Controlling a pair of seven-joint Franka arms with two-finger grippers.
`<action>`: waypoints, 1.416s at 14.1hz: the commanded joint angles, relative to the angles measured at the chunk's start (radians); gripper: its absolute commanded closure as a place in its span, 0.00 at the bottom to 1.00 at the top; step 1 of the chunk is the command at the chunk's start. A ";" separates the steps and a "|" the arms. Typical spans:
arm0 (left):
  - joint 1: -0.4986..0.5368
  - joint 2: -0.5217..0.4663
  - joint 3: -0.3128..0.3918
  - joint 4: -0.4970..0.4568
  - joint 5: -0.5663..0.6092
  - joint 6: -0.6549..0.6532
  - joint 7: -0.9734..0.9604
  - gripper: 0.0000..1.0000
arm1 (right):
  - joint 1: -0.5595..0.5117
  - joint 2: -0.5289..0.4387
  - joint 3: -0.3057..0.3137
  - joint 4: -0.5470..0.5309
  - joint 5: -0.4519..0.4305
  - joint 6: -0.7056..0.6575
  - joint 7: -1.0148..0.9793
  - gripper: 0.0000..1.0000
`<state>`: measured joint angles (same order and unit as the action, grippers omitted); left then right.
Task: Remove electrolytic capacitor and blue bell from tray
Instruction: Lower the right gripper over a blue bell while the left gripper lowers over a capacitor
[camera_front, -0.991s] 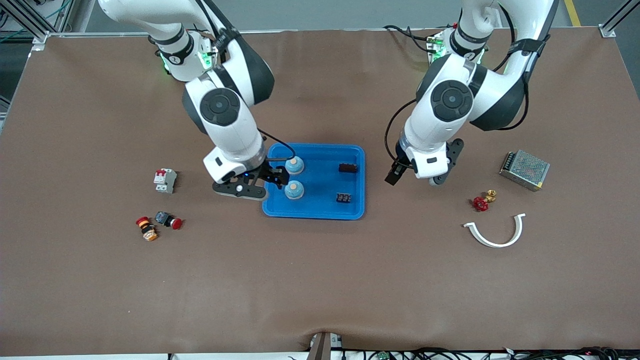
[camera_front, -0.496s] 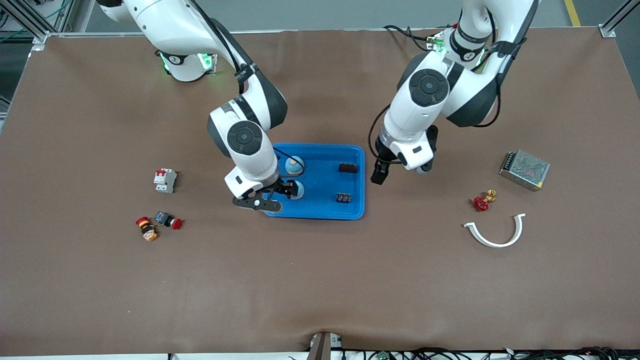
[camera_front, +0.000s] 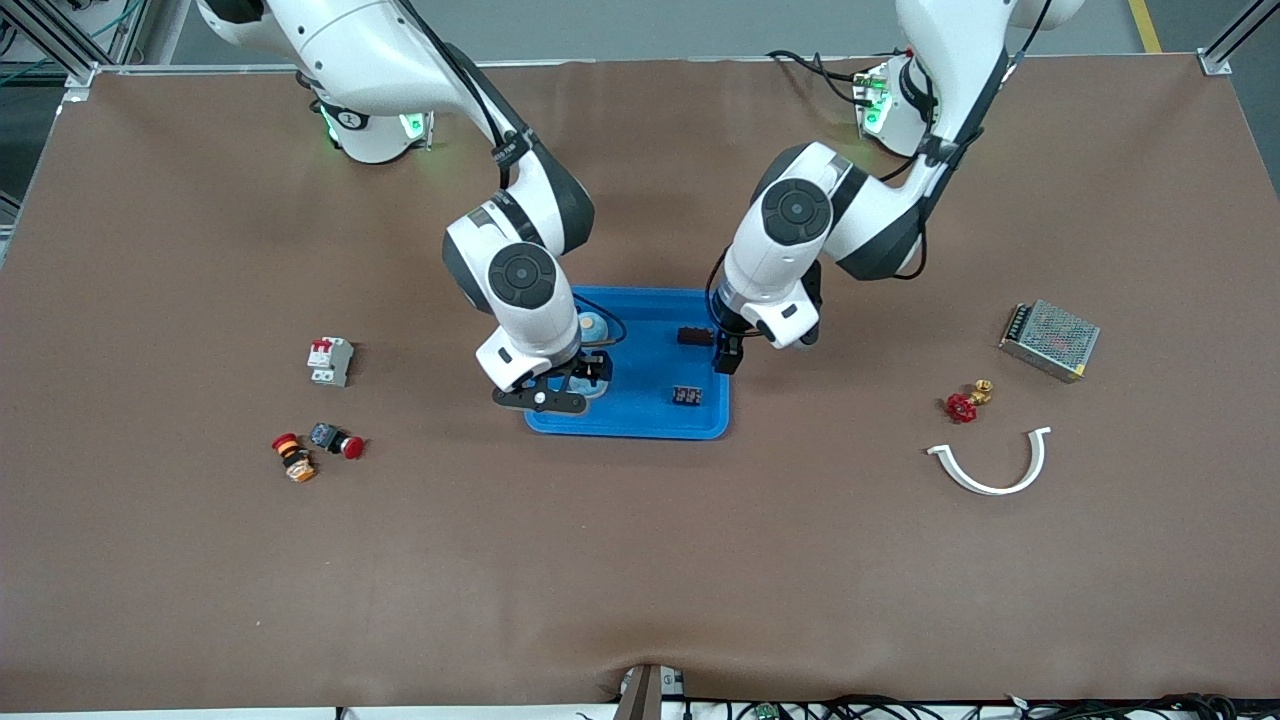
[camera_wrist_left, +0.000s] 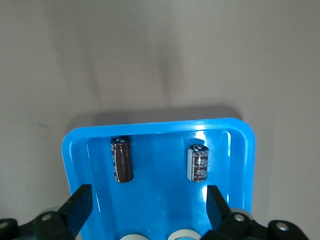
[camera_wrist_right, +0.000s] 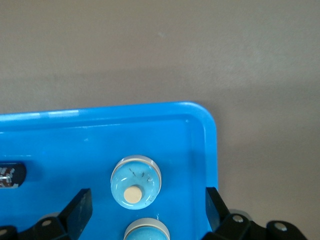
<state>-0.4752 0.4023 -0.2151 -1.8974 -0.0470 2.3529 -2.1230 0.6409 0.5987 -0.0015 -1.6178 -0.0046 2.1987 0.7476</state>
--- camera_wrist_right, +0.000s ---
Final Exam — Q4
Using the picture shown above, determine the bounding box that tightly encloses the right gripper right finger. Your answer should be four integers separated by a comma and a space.
204, 186, 307, 240

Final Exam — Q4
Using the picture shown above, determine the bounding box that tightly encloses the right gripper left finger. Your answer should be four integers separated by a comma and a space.
0, 187, 94, 240

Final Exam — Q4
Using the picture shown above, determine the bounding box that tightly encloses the blue dome call bell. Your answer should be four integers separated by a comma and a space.
123, 217, 171, 240
110, 154, 162, 210

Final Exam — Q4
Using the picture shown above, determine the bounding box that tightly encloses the dark capacitor with white print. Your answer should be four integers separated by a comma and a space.
0, 161, 27, 190

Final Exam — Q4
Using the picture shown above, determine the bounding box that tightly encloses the blue plastic tray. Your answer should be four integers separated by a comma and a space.
0, 100, 221, 240

